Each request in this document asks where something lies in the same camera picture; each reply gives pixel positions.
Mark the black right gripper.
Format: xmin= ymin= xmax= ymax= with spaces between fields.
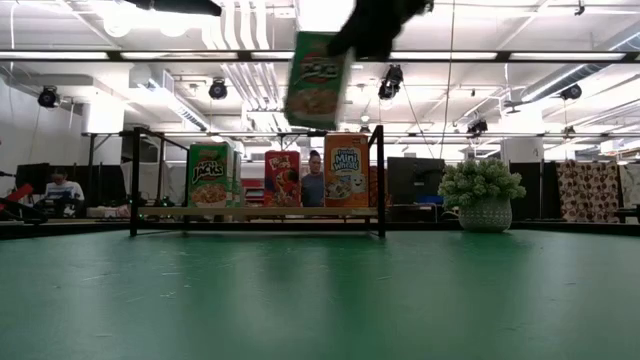
xmin=327 ymin=0 xmax=434 ymax=61

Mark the Frosted Mini Wheats orange box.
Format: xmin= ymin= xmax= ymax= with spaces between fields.
xmin=323 ymin=132 xmax=371 ymax=209

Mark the Froot Loops red cereal box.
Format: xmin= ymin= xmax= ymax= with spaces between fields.
xmin=263 ymin=149 xmax=302 ymax=209

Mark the black computer monitor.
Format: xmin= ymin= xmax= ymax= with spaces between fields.
xmin=386 ymin=156 xmax=446 ymax=206

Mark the person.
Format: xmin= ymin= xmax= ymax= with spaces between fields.
xmin=300 ymin=148 xmax=326 ymax=209
xmin=34 ymin=169 xmax=86 ymax=219

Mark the green plant in white pot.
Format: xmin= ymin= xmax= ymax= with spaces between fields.
xmin=437 ymin=157 xmax=528 ymax=234

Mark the green table mat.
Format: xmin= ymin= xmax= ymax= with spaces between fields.
xmin=0 ymin=229 xmax=640 ymax=360

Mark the brown floral curtain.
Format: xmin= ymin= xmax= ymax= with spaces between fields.
xmin=555 ymin=159 xmax=622 ymax=225

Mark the white leaf print curtain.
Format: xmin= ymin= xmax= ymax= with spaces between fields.
xmin=618 ymin=162 xmax=640 ymax=211

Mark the black overhead frame beam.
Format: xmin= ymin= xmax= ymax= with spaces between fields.
xmin=0 ymin=48 xmax=640 ymax=64

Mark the wooden shelf black metal frame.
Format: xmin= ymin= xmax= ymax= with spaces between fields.
xmin=128 ymin=124 xmax=387 ymax=239

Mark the black table frame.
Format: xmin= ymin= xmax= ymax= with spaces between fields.
xmin=0 ymin=219 xmax=640 ymax=237

